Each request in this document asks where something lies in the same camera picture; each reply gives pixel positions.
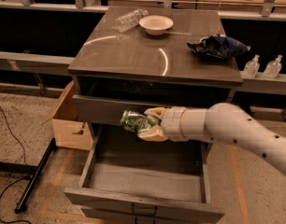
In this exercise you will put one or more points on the clear plastic water bottle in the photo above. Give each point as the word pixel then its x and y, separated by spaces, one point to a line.
pixel 129 20

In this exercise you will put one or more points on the clear sanitizer bottle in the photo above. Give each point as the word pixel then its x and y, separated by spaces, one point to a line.
pixel 273 67
pixel 251 68

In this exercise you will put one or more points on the grey metal shelf rail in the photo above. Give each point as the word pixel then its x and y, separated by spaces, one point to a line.
pixel 35 63

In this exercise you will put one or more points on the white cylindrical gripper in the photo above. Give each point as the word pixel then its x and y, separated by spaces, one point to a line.
pixel 171 123

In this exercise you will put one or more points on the grey top drawer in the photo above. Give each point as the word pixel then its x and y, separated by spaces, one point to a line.
pixel 99 109

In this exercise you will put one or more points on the blue chip bag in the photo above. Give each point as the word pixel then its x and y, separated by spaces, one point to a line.
pixel 218 46

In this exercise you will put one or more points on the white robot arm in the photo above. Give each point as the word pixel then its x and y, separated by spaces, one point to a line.
pixel 247 133

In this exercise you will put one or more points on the cardboard box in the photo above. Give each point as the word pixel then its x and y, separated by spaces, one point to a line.
pixel 68 130

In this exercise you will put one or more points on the grey bottom drawer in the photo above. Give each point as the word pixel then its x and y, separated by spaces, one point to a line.
pixel 126 219

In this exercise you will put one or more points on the green crushed soda can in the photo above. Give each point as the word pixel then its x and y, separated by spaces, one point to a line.
pixel 135 122

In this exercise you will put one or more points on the black metal floor stand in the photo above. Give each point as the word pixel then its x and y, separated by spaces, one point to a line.
pixel 33 173

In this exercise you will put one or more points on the grey drawer cabinet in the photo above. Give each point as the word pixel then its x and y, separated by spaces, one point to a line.
pixel 158 69

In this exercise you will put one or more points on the right clear sanitizer bottle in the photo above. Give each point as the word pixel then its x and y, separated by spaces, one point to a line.
pixel 273 67

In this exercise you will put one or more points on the white ceramic bowl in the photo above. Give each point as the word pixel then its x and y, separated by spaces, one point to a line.
pixel 156 25

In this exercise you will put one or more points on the grey drawer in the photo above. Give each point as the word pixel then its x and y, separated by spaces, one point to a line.
pixel 126 219
pixel 99 109

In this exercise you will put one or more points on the open middle drawer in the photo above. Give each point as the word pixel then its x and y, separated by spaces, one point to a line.
pixel 166 180

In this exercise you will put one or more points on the left clear sanitizer bottle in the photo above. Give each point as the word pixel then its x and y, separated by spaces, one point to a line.
pixel 251 68

